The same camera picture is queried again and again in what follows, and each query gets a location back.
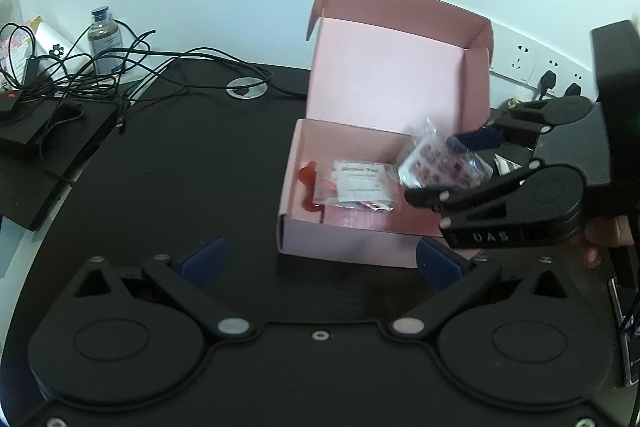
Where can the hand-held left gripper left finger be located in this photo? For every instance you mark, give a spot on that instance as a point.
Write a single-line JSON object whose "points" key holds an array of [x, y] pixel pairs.
{"points": [[202, 259]]}

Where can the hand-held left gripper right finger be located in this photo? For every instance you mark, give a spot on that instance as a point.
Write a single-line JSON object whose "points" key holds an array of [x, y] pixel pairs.
{"points": [[437, 264]]}

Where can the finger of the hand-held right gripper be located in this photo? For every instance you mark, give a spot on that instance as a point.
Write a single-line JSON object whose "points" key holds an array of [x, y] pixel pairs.
{"points": [[465, 199], [480, 139]]}

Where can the clear packet pink stickers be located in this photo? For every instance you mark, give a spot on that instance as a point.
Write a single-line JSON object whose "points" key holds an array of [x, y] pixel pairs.
{"points": [[435, 162]]}

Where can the clear packet white label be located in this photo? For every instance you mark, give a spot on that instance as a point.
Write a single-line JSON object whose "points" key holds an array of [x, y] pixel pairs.
{"points": [[362, 182]]}

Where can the pink cardboard box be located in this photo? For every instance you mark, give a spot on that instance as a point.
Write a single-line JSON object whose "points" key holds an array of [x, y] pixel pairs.
{"points": [[380, 72]]}

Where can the red hair claw clip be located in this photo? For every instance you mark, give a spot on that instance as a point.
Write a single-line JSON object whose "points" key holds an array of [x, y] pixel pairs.
{"points": [[309, 187]]}

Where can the black desktop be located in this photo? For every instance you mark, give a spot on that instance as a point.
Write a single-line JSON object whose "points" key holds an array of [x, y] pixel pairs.
{"points": [[175, 187]]}

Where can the person's right hand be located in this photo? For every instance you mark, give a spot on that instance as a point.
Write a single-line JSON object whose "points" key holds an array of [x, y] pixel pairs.
{"points": [[607, 232]]}

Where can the white power socket plate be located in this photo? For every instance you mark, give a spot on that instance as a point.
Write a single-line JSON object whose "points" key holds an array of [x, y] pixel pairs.
{"points": [[517, 52], [570, 74]]}

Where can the black power plug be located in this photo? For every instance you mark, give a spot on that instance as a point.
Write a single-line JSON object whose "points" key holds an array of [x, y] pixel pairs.
{"points": [[547, 82]]}

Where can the flat black box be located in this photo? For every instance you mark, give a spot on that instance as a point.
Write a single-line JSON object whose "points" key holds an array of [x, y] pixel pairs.
{"points": [[65, 167]]}

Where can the silver desk grommet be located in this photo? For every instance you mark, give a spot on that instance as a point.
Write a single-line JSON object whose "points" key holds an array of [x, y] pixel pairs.
{"points": [[247, 88]]}

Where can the small black box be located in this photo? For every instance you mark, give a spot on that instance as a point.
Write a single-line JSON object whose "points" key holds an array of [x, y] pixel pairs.
{"points": [[25, 132]]}

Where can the glass bottle blue cap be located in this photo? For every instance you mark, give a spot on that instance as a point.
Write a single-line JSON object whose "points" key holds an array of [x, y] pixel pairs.
{"points": [[105, 42]]}

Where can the black device red button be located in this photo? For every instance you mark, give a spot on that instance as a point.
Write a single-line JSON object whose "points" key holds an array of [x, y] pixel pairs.
{"points": [[9, 104]]}

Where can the white packet clover print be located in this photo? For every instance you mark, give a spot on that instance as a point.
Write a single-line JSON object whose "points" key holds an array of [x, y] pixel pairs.
{"points": [[57, 44]]}

